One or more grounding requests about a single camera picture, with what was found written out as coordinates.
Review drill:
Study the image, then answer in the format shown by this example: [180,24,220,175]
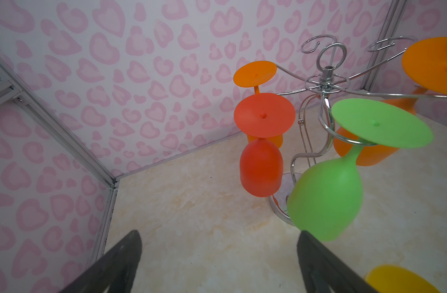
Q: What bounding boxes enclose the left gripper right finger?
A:
[297,231,376,293]

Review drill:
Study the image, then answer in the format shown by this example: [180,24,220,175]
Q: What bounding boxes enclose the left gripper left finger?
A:
[62,230,142,293]

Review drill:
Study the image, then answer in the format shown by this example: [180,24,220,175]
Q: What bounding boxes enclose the yellow wine glass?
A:
[365,264,440,293]

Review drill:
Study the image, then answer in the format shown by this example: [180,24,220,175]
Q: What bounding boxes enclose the green wine glass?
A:
[287,98,433,241]

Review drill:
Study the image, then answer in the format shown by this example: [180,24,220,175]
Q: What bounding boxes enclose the orange wine glass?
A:
[233,61,294,148]
[333,37,447,167]

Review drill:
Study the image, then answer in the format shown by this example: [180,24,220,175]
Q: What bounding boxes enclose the red wine glass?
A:
[234,93,295,197]

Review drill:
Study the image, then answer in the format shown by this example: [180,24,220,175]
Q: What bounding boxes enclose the chrome wine glass rack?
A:
[269,33,447,226]

